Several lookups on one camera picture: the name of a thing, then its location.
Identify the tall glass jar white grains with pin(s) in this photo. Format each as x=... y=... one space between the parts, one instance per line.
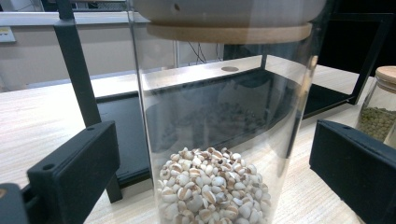
x=218 y=109

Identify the glass jar green beans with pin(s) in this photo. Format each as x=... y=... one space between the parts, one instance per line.
x=376 y=121

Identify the wall socket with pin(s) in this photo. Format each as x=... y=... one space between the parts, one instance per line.
x=5 y=34

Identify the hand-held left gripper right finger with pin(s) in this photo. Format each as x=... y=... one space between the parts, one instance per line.
x=358 y=168

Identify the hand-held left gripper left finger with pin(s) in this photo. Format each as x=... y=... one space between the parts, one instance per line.
x=74 y=174

